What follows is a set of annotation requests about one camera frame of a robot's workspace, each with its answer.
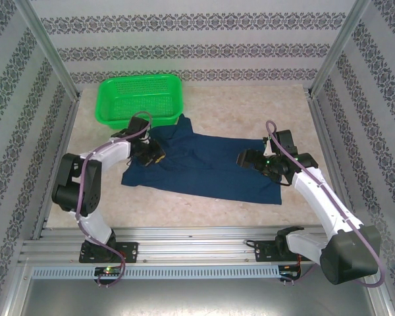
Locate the navy blue t-shirt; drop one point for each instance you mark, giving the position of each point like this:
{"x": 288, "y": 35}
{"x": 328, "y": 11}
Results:
{"x": 204, "y": 168}

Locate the green plastic basket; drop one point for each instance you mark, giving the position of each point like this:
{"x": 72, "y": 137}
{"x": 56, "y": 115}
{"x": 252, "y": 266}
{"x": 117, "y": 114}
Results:
{"x": 141, "y": 98}

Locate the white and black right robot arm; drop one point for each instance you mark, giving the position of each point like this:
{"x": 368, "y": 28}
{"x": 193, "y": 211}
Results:
{"x": 312, "y": 191}

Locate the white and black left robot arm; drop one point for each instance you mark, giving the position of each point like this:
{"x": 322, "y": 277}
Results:
{"x": 115, "y": 151}

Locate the aluminium side rail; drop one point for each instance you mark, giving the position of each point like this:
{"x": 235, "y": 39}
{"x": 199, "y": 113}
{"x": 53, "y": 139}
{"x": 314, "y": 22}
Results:
{"x": 62, "y": 138}
{"x": 335, "y": 164}

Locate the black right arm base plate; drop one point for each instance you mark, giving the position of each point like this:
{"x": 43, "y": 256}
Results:
{"x": 263, "y": 251}

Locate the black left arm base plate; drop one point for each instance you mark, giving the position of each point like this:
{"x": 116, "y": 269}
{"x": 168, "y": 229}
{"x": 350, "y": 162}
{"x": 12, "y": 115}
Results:
{"x": 128, "y": 251}

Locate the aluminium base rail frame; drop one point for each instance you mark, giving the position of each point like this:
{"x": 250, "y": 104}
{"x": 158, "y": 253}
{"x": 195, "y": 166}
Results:
{"x": 197, "y": 243}

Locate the aluminium frame post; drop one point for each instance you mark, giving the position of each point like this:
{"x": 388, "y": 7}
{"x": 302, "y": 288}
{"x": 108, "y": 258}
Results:
{"x": 49, "y": 49}
{"x": 339, "y": 49}

